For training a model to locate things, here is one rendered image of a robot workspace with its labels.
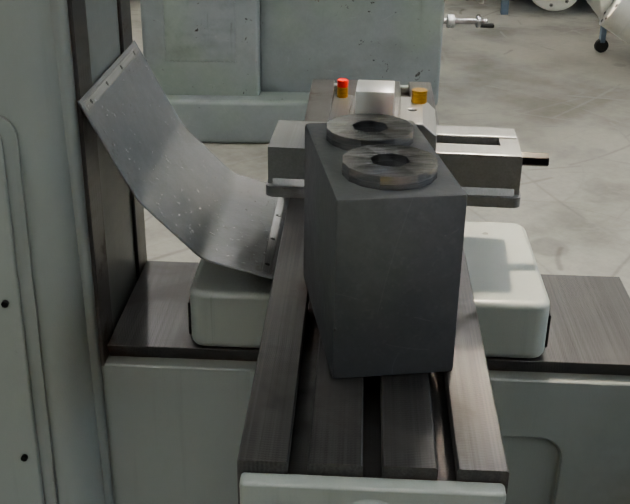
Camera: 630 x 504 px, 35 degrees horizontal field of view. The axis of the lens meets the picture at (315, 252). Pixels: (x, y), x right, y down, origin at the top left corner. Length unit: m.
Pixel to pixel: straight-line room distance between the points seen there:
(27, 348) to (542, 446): 0.73
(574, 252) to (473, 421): 2.60
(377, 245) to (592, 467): 0.70
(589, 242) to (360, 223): 2.73
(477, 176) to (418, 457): 0.59
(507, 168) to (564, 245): 2.18
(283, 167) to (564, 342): 0.47
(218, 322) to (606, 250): 2.33
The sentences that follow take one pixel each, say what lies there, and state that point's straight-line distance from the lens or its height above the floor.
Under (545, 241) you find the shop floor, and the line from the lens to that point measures 3.55.
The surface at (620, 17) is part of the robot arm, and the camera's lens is 1.27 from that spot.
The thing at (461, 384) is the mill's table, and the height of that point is 0.92.
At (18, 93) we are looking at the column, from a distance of 1.25.
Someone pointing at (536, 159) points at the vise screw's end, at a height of 0.97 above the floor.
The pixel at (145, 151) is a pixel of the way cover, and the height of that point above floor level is 0.97.
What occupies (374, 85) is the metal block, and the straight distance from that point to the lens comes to 1.39.
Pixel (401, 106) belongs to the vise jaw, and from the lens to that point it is 1.40.
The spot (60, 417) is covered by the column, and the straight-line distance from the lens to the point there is 1.43.
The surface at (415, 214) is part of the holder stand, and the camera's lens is 0.89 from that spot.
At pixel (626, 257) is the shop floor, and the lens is 3.51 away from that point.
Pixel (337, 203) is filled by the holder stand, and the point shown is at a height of 1.10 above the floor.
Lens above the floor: 1.44
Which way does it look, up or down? 25 degrees down
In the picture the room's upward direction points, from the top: 1 degrees clockwise
